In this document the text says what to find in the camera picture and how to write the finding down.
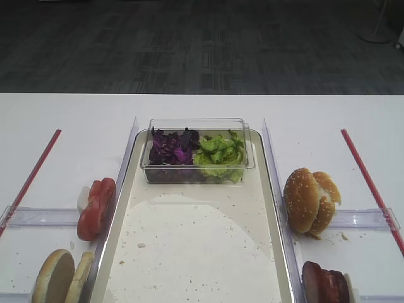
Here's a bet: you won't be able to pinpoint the pale bun bottom slice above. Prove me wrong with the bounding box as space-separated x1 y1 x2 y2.
64 252 95 303

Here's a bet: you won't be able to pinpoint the green lettuce leaves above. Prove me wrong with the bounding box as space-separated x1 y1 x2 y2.
193 130 244 182

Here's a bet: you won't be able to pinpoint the red tomato slices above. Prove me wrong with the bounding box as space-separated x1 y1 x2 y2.
77 177 116 241

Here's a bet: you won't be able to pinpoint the dark red meat patties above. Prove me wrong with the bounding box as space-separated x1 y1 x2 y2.
302 261 350 303

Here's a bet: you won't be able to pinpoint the clear plastic salad box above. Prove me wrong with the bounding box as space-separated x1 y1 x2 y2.
140 118 255 184

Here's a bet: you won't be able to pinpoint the purple cabbage shreds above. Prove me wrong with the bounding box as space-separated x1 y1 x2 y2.
149 128 199 165

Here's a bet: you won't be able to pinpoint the cream metal tray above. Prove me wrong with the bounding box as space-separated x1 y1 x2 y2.
90 131 294 302

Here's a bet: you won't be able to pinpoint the front sesame bun top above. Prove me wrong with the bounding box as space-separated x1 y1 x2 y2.
283 167 319 234

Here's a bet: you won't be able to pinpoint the sesame bun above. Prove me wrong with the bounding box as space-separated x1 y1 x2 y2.
308 172 342 237
283 167 319 234

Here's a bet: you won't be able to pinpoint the rear sesame bun top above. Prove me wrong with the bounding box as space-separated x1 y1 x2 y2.
308 172 342 237

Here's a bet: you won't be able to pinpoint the left clear long divider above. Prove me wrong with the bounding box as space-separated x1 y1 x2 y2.
80 119 139 302

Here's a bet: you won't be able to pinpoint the clear long divider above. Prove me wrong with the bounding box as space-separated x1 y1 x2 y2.
80 119 139 302
262 119 306 302

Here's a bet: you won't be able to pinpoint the right clear long divider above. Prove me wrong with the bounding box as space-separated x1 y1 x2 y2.
262 119 306 302

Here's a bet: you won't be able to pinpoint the right far clear pusher track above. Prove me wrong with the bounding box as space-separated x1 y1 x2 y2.
328 208 401 231

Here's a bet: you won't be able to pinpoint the clear pusher track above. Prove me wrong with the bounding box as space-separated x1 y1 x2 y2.
1 206 80 228
328 208 401 231

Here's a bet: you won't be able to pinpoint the left far clear pusher track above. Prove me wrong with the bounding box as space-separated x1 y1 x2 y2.
1 206 80 228

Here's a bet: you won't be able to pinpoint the upright bun bottom slice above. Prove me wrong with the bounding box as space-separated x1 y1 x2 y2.
31 249 75 303

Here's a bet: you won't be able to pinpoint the right red rail strip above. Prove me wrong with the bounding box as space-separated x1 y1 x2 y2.
340 129 403 254

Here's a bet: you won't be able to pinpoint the red rail strip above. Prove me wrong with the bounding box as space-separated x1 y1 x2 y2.
340 129 403 254
0 129 62 235

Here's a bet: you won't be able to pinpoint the left red rail strip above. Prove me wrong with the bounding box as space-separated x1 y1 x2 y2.
0 129 62 235

